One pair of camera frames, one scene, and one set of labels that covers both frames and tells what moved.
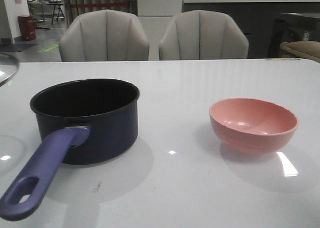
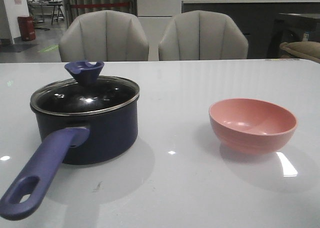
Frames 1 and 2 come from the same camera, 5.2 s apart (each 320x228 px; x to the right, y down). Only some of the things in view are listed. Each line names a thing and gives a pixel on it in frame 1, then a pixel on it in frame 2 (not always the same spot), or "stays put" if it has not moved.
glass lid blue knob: (9, 67) to (83, 93)
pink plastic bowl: (252, 125) stays put
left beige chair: (104, 35) stays put
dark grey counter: (256, 15) stays put
